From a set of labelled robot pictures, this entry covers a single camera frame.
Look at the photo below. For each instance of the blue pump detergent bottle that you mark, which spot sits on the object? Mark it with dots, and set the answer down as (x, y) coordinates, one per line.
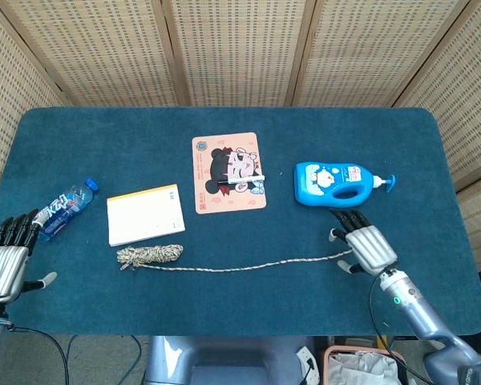
(324, 180)

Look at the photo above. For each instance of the bamboo folding screen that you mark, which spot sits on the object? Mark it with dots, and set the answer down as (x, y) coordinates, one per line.
(240, 52)

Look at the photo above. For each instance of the pink cartoon mouse pad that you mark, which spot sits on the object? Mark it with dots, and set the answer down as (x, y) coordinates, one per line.
(228, 160)

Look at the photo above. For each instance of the clear plastic drink bottle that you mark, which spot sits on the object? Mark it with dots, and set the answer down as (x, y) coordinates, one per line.
(70, 204)

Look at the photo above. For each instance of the white power strip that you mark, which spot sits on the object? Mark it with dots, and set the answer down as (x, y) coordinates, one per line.
(304, 361)

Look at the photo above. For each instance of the blue carpet table cover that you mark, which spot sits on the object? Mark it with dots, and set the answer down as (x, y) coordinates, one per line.
(244, 297)

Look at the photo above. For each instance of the white cloth in bin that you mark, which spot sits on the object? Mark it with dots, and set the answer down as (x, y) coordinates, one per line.
(360, 369)

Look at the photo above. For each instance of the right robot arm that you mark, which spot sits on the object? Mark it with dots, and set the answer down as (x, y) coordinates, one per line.
(417, 309)

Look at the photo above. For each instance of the white notebook yellow spine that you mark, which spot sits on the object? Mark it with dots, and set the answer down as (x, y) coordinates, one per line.
(144, 216)

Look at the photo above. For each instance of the black white marker pen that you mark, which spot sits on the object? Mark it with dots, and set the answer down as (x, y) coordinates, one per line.
(240, 180)

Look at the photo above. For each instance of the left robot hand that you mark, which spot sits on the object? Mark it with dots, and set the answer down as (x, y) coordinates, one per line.
(4, 264)

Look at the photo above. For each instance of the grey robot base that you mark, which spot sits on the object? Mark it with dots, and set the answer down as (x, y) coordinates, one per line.
(224, 361)

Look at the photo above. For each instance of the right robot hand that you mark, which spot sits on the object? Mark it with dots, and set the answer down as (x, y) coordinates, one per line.
(369, 248)

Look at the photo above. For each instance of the pink waste bin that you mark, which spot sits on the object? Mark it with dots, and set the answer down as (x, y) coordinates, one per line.
(327, 361)

